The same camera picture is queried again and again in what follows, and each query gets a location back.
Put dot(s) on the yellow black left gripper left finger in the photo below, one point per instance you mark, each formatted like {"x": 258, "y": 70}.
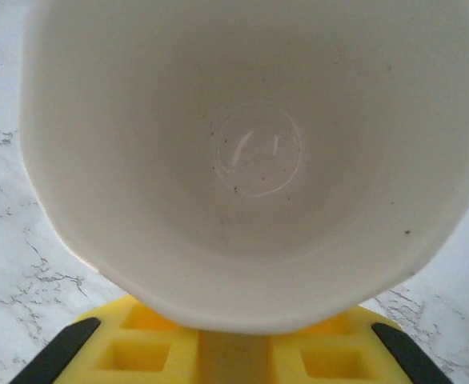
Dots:
{"x": 90, "y": 360}

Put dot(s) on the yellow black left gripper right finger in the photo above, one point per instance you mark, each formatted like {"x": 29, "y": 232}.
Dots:
{"x": 282, "y": 360}

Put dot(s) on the white mug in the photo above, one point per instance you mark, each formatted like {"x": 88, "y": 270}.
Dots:
{"x": 234, "y": 120}

